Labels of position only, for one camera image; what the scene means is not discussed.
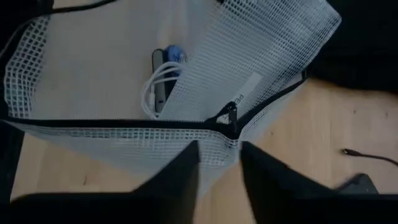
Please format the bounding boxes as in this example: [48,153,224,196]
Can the white charging cable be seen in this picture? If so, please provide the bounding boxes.
[141,61,185,121]

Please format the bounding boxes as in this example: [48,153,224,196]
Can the white mesh bag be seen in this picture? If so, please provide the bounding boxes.
[3,0,343,190]

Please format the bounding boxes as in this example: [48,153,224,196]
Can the black cable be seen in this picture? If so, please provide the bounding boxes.
[341,148,398,167]

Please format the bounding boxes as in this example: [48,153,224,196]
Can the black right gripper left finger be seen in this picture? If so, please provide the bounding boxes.
[11,140,200,224]

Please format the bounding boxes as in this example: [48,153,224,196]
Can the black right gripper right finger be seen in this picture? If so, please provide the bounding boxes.
[241,141,398,224]

